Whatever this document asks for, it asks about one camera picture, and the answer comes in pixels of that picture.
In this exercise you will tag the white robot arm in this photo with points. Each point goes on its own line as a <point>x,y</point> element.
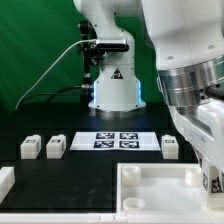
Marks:
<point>188,39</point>

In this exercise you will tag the white left obstacle bar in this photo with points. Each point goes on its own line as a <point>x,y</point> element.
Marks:
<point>7,180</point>

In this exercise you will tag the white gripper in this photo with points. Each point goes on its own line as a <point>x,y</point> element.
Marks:
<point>203,127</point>

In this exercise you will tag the white sheet with tags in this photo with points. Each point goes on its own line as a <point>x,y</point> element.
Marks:
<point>131,141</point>

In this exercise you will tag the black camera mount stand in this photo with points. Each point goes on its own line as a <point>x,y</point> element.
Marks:
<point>91,54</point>

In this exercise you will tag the white square tabletop tray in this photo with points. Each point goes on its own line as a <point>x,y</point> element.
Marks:
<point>164,188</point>

